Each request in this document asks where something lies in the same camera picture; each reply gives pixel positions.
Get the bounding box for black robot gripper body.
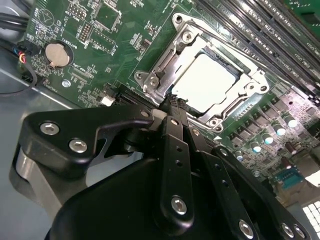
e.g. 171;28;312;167
44;154;235;240

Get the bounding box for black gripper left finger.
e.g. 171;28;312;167
9;94;195;235

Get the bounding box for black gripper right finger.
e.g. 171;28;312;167
176;99;312;240

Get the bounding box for metal socket cover frame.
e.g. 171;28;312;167
149;23;260;125

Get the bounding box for silver square CPU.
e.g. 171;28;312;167
172;53;237;113

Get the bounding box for thin metal locking lever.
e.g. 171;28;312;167
183;22;260;75

